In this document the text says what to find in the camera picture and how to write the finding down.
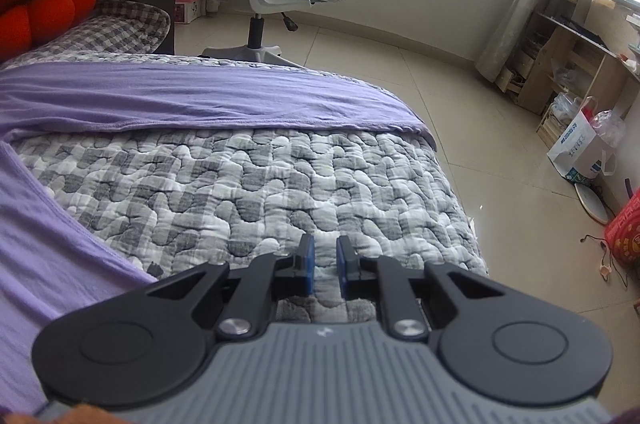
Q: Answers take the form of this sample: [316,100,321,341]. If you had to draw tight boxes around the wooden shelf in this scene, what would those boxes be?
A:
[495,0,640,155]

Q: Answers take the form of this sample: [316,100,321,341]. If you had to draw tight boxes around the white paper bag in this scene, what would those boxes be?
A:
[547,96,618,182]

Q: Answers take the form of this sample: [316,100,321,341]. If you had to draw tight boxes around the clear plastic bag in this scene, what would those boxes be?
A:
[590,109,626,149]

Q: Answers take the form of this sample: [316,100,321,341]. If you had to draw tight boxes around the white oval board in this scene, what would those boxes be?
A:
[575,181,608,225]

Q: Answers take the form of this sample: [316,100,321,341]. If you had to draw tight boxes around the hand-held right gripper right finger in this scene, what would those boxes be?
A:
[336,235,506,339]

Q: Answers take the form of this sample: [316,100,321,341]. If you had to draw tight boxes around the lilac pants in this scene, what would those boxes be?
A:
[0,54,436,415]

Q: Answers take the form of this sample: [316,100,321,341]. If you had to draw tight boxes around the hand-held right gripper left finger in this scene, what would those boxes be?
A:
[145,234,316,339]

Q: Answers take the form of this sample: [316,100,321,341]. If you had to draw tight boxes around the small printed carton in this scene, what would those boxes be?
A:
[175,0,206,24]

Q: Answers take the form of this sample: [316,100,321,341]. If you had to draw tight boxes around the thin floor cable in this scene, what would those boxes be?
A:
[580,234,631,289]

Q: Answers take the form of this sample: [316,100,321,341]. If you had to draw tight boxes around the grey checked quilt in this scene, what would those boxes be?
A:
[0,0,488,325]

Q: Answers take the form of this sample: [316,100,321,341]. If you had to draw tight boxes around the red bag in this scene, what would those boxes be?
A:
[605,199,640,267]

